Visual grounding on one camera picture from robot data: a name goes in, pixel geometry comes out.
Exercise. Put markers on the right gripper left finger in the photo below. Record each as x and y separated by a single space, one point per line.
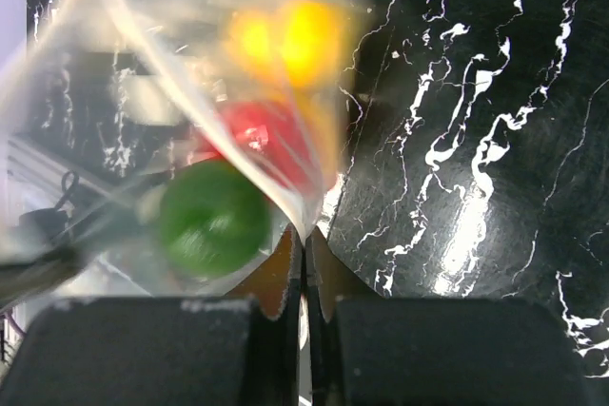
238 349

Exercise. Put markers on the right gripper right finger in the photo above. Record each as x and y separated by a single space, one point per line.
368 350

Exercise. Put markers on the green lime fruit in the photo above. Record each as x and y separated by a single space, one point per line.
212 220

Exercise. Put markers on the red apple fruit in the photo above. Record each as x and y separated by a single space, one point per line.
272 131

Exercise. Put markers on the clear dotted zip bag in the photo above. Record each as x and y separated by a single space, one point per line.
112 99

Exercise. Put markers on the yellow orange fruit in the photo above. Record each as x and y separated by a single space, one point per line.
247 40

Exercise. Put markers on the yellow lemon fruit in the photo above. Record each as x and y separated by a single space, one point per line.
311 40

